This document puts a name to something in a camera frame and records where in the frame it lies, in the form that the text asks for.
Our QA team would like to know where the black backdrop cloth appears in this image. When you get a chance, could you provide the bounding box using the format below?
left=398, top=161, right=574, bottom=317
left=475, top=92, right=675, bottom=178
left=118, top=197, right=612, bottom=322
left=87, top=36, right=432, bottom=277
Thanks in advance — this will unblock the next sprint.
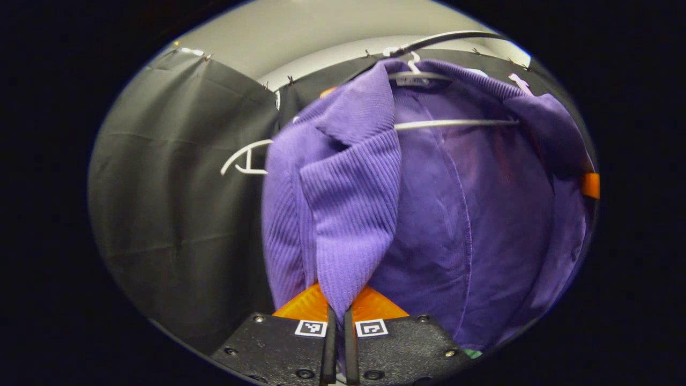
left=88, top=48, right=590, bottom=354

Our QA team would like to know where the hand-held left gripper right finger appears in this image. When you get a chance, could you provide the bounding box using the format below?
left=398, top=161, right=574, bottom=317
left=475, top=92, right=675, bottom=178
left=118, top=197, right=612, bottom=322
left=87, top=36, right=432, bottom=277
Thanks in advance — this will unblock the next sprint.
left=344, top=285, right=473, bottom=386

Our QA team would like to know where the purple corduroy jacket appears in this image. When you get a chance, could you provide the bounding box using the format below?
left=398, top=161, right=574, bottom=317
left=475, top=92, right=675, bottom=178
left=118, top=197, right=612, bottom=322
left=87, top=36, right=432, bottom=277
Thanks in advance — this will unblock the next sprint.
left=262, top=58, right=595, bottom=354

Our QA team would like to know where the black metal clothes rack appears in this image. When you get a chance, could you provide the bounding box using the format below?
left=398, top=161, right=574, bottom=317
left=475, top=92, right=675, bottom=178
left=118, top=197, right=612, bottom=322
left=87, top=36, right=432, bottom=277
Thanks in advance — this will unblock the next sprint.
left=394, top=30, right=510, bottom=57

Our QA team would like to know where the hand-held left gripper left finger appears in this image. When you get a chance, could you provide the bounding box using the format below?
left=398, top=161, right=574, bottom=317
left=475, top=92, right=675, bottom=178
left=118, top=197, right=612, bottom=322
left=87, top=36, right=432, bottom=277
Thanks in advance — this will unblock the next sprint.
left=210, top=283, right=337, bottom=386

